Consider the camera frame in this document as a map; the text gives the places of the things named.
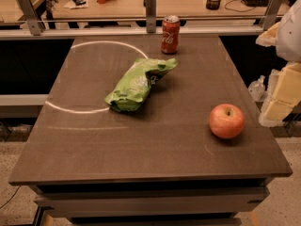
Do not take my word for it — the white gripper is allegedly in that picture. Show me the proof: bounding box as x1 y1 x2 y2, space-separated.
256 0 301 127

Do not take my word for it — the green rice chip bag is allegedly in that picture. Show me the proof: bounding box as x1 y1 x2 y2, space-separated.
104 58 178 112

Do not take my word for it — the red apple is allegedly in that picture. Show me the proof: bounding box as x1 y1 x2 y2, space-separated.
209 104 245 139

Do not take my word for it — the clear sanitizer bottle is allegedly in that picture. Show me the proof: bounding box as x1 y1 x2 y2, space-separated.
248 75 265 101

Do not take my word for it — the black mesh cup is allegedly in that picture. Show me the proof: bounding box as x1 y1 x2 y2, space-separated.
206 0 221 10

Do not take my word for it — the red cola can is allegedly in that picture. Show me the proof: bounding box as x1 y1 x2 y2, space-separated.
161 15 180 54

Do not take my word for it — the table drawer base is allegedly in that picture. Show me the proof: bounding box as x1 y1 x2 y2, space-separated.
35 180 269 224

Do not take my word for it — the right metal bracket post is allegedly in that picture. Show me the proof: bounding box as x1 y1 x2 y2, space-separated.
260 0 283 31

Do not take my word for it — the metal bracket post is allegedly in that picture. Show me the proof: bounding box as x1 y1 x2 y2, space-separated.
17 0 45 36
260 0 283 31
145 0 156 33

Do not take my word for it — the black cable on desk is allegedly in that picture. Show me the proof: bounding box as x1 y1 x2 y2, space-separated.
224 0 257 13

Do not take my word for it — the middle metal bracket post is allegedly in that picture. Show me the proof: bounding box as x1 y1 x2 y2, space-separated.
145 0 156 33

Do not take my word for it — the left metal bracket post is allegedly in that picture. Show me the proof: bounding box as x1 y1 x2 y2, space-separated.
17 0 45 36

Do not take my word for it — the metal rail frame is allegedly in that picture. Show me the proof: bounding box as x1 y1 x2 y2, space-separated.
0 25 263 40

